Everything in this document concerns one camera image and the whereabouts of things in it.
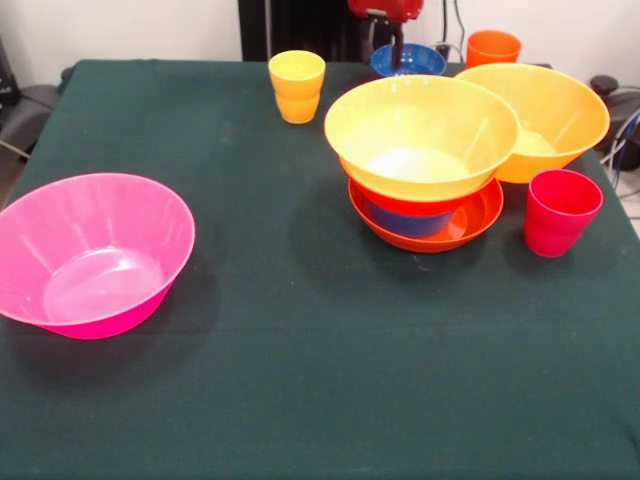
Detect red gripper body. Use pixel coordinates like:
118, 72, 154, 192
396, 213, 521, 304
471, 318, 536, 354
347, 0, 426, 23

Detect dark blue plastic bowl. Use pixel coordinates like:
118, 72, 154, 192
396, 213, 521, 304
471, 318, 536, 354
370, 42, 447, 79

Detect large orange plastic bowl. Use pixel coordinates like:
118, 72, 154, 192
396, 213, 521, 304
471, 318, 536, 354
453, 62, 611, 184
323, 74, 522, 203

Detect red plastic bowl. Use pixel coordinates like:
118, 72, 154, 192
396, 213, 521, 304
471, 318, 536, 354
348, 177, 505, 254
339, 157, 501, 217

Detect light blue translucent bowl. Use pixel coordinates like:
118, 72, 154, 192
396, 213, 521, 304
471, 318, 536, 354
367, 199, 457, 239

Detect orange plastic cup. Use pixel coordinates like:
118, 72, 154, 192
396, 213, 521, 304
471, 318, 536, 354
466, 29, 523, 70

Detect yellow plastic cup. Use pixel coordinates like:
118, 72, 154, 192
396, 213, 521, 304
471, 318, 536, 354
267, 49, 327, 125

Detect black chair base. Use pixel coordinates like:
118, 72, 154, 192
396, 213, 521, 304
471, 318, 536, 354
0, 67, 74, 157
588, 74, 640, 151

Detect crimson plastic cup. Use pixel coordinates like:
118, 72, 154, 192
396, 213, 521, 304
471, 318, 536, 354
524, 168, 605, 259

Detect large pink plastic bowl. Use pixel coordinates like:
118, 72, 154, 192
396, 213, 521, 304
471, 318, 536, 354
0, 172, 197, 341

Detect dark green tablecloth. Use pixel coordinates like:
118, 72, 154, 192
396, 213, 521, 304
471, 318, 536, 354
0, 58, 640, 480

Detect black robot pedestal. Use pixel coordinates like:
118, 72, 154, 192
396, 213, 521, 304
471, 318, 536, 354
238, 0, 397, 64

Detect grey wall cable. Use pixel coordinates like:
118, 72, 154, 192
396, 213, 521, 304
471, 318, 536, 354
452, 0, 466, 49

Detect tangle of floor cables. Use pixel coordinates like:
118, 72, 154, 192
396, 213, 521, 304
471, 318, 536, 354
599, 107, 640, 174

